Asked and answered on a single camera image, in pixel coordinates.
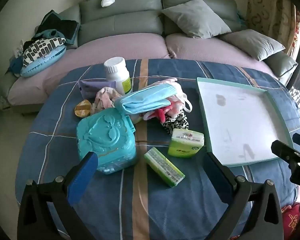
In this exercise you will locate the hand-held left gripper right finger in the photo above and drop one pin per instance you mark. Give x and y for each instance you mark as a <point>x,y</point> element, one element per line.
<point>216,177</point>

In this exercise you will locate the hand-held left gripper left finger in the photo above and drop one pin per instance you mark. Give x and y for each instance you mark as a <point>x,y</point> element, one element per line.
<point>82,177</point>

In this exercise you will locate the white box lid teal rim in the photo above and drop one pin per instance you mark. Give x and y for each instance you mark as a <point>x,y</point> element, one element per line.
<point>235,120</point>

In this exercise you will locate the leopard print scrunchie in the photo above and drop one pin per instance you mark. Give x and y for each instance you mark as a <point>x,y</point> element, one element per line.
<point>177,123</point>

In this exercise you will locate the gold powder puff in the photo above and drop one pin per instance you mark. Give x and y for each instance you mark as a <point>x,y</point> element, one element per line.
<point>83,108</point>

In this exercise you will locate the blue plaid blanket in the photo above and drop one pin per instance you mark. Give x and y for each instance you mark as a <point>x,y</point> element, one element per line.
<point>110,205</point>

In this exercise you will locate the teal plastic box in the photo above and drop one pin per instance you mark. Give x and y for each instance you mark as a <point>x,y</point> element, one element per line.
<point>105,137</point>

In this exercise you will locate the green tissue pack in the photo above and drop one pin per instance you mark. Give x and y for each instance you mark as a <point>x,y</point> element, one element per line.
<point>163,167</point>
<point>186,142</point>

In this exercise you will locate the red cloth bag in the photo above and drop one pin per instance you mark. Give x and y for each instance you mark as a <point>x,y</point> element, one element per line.
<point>290,220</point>

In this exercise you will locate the pink ruffled cloth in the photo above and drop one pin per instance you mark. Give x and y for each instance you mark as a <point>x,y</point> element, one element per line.
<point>105,98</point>

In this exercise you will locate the pink white fluffy sock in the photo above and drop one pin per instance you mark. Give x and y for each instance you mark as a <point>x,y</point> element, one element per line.
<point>165,81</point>
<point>177,105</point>

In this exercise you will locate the purple tissue pack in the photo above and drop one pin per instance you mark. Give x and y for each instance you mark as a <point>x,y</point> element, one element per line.
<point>90,88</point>

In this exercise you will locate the blue face mask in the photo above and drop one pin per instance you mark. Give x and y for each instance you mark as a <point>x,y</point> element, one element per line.
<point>145,100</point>

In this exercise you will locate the white pill bottle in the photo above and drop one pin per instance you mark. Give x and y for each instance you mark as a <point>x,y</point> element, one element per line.
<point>115,76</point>

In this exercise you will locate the grey square pillow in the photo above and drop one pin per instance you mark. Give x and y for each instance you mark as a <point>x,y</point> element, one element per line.
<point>195,17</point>
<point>252,43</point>

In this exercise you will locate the beige patterned curtain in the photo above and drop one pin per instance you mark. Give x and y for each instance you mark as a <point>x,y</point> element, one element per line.
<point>265,10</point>

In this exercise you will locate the dark clothes pile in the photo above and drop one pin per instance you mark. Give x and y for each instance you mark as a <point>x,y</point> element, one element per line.
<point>62,25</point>

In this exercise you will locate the grey sofa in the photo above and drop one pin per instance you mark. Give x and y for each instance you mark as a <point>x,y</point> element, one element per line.
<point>120,12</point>

